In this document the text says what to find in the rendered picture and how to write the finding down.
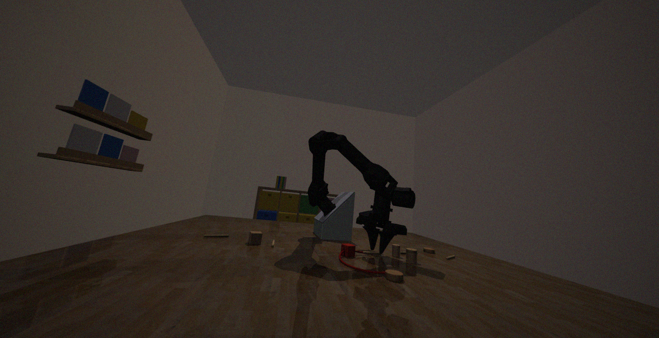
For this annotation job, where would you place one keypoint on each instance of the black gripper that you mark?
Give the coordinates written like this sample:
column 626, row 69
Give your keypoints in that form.
column 389, row 229

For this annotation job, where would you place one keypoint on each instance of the brown wooden cylinder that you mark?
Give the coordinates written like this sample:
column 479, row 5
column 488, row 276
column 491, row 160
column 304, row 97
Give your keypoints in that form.
column 411, row 255

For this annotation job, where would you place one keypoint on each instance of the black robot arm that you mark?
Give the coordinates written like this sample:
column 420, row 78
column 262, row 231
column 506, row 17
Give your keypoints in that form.
column 374, row 175

